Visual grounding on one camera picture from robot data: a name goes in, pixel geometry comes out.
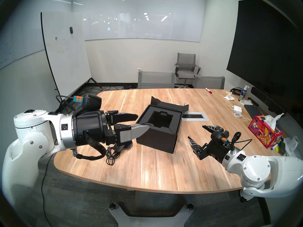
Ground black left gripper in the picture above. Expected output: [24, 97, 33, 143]
[72, 110, 151, 147]

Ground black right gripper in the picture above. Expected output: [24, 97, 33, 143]
[187, 125, 232, 164]

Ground black computer mouse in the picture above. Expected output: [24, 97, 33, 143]
[114, 143, 133, 151]

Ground black cardboard box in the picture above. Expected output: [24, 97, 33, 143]
[136, 96, 189, 154]

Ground black mouse USB cable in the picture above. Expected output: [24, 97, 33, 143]
[105, 148, 121, 166]

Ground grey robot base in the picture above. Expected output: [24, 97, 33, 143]
[109, 202, 194, 227]

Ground colourful floral tissue box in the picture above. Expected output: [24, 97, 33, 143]
[248, 113, 284, 148]

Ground silver table power grommet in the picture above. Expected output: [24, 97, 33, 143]
[182, 112, 210, 122]

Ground grey mesh office chair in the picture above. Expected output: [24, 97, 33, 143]
[195, 76, 225, 90]
[138, 70, 175, 89]

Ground black keyboard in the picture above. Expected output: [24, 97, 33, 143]
[244, 105, 263, 118]

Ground whiteboard cleaner spray bottle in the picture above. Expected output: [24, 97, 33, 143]
[238, 85, 250, 101]

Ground black video conference bar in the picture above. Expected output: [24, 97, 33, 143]
[250, 87, 287, 118]

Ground grey office chair with armrests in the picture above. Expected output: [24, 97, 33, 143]
[174, 53, 201, 88]

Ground white paper sheets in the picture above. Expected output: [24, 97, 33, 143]
[284, 138, 303, 158]

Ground mobile whiteboard on stand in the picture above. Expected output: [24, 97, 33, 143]
[41, 12, 102, 112]

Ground white mug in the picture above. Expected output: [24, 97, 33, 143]
[289, 136, 301, 153]

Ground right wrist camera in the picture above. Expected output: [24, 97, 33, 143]
[219, 131, 252, 151]

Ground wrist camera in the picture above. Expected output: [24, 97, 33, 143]
[73, 94, 102, 117]
[219, 131, 252, 151]

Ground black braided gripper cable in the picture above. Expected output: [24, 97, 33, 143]
[76, 132, 108, 161]

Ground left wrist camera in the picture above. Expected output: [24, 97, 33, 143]
[73, 94, 102, 117]

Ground black floor cables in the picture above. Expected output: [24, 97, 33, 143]
[78, 83, 138, 101]

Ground white power adapter with cable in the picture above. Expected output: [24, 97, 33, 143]
[228, 105, 252, 121]

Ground glass wall whiteboard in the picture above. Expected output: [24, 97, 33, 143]
[72, 0, 206, 42]

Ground large black wall display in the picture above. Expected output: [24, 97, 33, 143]
[226, 0, 303, 120]

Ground wall whiteboard with writing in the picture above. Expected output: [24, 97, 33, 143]
[0, 0, 72, 71]

